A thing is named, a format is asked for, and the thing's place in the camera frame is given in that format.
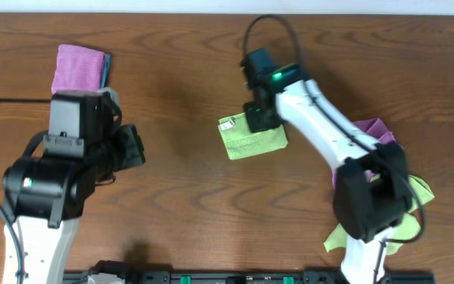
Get light green microfiber cloth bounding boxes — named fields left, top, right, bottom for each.
left=218, top=113, right=288, bottom=160

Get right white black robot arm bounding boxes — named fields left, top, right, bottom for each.
left=240, top=49, right=434, bottom=283

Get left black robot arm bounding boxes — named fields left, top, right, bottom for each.
left=2, top=88, right=145, bottom=283

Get white cloth label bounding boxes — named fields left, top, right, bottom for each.
left=219, top=119, right=235, bottom=131

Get folded blue cloth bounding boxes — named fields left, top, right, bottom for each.
left=100, top=54, right=111, bottom=88

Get folded pink cloth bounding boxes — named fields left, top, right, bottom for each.
left=51, top=44, right=106, bottom=94

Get crumpled purple cloth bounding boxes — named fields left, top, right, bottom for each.
left=331, top=117, right=397, bottom=189

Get left green clamp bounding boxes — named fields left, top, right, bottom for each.
left=180, top=275, right=192, bottom=284

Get green clamp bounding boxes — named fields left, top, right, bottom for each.
left=180, top=275, right=192, bottom=284
left=283, top=276, right=294, bottom=284

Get right green clamp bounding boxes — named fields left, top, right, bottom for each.
left=283, top=276, right=294, bottom=284

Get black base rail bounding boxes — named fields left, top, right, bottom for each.
left=63, top=260, right=435, bottom=284

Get right black cable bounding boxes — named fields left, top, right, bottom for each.
left=242, top=14, right=427, bottom=284

